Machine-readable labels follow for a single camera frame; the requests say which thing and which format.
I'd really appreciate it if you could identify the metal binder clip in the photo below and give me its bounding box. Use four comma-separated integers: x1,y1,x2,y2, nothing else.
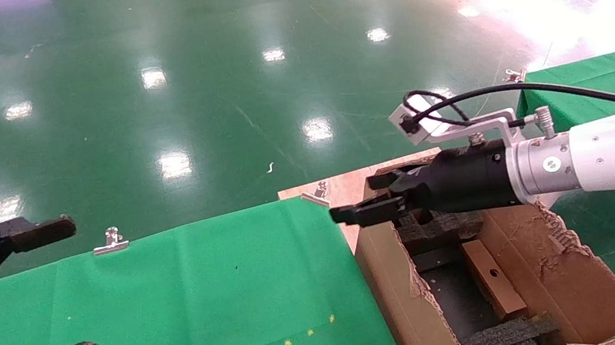
504,67,528,88
300,180,332,210
91,225,131,256

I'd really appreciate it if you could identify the silver camera mount bracket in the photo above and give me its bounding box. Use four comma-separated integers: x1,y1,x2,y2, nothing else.
425,107,527,154

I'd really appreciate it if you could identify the large open brown carton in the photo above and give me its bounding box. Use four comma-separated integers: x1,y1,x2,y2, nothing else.
343,139,615,345

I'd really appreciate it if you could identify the black camera cable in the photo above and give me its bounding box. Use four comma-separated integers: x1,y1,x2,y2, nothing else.
401,64,615,151

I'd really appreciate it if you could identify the black foam insert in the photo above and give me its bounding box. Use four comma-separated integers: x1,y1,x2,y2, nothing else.
394,195,563,345

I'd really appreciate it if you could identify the large green table cloth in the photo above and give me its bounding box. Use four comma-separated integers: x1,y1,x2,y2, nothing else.
0,185,405,345

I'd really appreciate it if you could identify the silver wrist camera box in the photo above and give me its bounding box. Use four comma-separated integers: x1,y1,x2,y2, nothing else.
386,88,458,147

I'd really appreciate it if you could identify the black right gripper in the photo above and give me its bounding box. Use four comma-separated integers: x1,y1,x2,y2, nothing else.
323,137,524,233

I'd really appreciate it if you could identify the small brown cardboard box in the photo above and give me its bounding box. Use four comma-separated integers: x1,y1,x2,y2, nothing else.
460,233,530,327

